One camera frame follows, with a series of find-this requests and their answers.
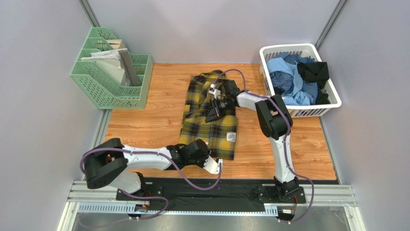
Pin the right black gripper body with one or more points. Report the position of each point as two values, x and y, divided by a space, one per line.
216 106

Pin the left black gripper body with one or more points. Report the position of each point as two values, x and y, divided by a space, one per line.
200 161

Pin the yellow plaid long sleeve shirt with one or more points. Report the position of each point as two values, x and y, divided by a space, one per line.
220 135

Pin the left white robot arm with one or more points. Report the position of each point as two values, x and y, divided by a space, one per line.
112 163

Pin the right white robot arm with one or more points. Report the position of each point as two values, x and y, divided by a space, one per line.
275 123

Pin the blue checked shirt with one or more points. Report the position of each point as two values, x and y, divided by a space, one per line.
311 88

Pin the light blue shirt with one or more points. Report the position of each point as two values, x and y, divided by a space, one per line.
285 77

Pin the white laundry basket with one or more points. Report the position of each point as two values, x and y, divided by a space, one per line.
304 50

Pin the black garment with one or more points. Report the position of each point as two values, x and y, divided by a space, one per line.
316 73

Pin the grey folder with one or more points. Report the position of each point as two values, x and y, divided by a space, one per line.
130 77

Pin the green file organizer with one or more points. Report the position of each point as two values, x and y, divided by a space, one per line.
102 89

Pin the papers in organizer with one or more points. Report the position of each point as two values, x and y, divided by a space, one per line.
110 62

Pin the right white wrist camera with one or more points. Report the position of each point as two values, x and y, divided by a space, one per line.
214 92

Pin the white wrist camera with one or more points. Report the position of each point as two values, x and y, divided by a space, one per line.
214 92
213 166

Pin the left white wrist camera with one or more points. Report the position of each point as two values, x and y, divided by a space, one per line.
213 166

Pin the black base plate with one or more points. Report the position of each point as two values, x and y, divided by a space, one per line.
230 195

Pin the aluminium rail frame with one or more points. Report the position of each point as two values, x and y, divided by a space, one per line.
330 207

